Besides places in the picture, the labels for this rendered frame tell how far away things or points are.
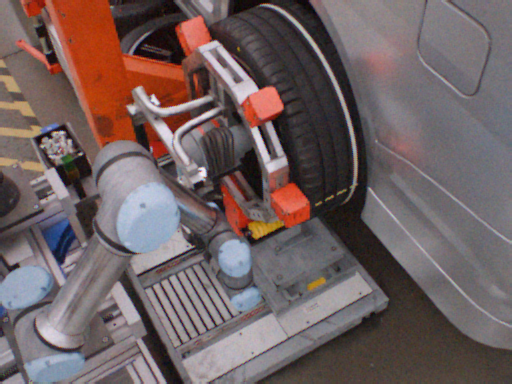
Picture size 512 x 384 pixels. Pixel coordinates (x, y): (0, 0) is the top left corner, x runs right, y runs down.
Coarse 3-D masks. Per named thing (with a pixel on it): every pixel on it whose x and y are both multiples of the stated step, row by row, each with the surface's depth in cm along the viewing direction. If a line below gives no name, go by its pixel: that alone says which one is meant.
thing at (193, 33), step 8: (200, 16) 175; (184, 24) 173; (192, 24) 174; (200, 24) 175; (176, 32) 179; (184, 32) 173; (192, 32) 174; (200, 32) 175; (208, 32) 176; (184, 40) 175; (192, 40) 174; (200, 40) 175; (208, 40) 176; (184, 48) 178; (192, 48) 174
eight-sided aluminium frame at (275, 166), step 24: (216, 48) 166; (192, 72) 188; (216, 72) 161; (240, 72) 159; (192, 96) 195; (240, 96) 155; (264, 168) 159; (288, 168) 161; (264, 192) 168; (264, 216) 177
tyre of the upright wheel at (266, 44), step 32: (288, 0) 172; (224, 32) 167; (256, 32) 161; (288, 32) 160; (320, 32) 160; (256, 64) 156; (288, 64) 155; (320, 64) 157; (288, 96) 153; (320, 96) 155; (352, 96) 158; (288, 128) 155; (320, 128) 156; (352, 128) 160; (320, 160) 160; (352, 160) 164; (256, 192) 205; (320, 192) 166
